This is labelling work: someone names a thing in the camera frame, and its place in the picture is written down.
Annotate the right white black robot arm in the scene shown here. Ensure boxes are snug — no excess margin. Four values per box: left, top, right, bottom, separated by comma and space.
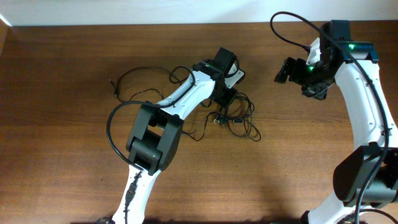
275, 20, 397, 223

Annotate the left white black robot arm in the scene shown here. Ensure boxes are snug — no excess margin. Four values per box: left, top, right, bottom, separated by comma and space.
97, 47, 244, 223

